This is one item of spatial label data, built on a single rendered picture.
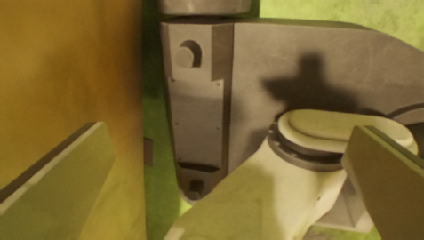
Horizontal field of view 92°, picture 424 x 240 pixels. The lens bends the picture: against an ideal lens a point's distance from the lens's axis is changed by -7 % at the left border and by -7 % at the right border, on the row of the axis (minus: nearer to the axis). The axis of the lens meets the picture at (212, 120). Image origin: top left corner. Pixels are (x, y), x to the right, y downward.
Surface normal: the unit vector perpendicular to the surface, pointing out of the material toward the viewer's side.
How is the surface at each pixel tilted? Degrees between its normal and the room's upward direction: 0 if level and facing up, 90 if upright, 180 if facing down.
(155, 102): 0
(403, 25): 0
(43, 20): 90
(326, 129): 90
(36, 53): 90
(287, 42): 0
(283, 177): 90
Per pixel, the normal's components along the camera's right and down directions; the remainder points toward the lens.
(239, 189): 0.00, -0.86
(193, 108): -0.22, 0.49
